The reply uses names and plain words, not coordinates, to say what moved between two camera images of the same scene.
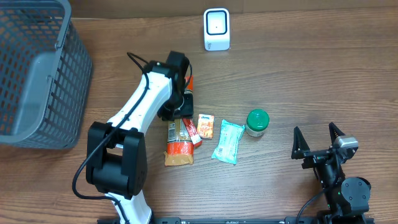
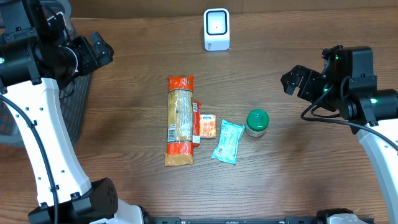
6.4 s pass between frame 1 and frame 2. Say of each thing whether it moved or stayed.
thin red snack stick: moved
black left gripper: moved
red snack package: stayed
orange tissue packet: moved
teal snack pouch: stayed
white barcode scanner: stayed
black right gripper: moved
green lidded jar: stayed
